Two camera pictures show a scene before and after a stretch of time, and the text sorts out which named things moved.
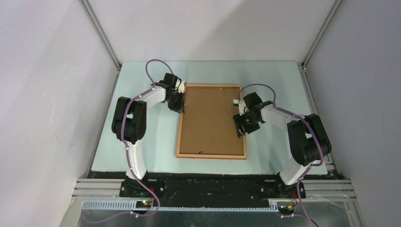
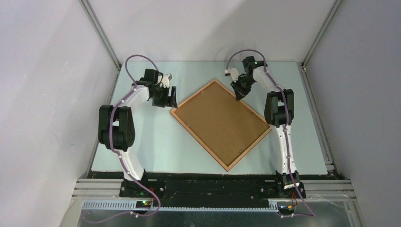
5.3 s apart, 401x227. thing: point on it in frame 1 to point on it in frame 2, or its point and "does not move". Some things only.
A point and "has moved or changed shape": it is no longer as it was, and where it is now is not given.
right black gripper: (238, 120) to (239, 92)
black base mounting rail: (171, 186) does not move
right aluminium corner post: (321, 33) does not move
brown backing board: (207, 127) has moved or changed shape
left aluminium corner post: (100, 32) does not move
